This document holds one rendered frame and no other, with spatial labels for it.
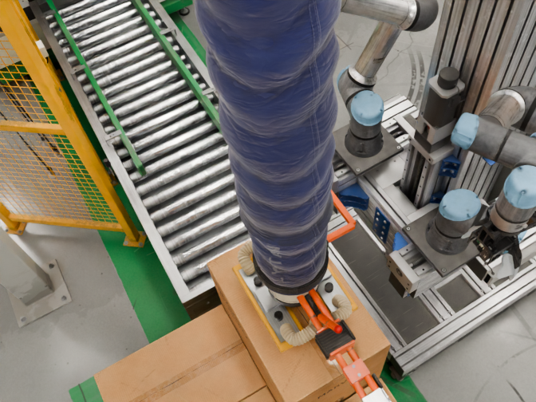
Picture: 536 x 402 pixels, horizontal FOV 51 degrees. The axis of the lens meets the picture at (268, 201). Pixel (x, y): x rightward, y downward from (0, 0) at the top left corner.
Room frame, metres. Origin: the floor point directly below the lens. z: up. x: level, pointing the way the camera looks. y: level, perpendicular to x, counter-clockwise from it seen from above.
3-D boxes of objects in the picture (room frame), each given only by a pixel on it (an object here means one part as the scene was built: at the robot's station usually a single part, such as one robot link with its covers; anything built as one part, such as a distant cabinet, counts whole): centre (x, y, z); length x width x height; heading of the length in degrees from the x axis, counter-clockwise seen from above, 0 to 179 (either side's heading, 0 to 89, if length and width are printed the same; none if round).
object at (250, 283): (0.72, 0.04, 1.08); 0.34 x 0.10 x 0.05; 22
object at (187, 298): (1.09, 0.10, 0.58); 0.70 x 0.03 x 0.06; 113
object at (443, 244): (0.87, -0.60, 1.09); 0.15 x 0.15 x 0.10
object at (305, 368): (0.75, -0.04, 0.74); 0.60 x 0.40 x 0.40; 23
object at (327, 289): (0.79, -0.13, 1.08); 0.34 x 0.10 x 0.05; 22
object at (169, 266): (2.05, 0.85, 0.50); 2.31 x 0.05 x 0.19; 23
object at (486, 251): (0.55, -0.50, 1.66); 0.09 x 0.08 x 0.12; 114
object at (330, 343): (0.52, -0.14, 1.18); 0.10 x 0.08 x 0.06; 112
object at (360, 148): (1.33, -0.40, 1.09); 0.15 x 0.15 x 0.10
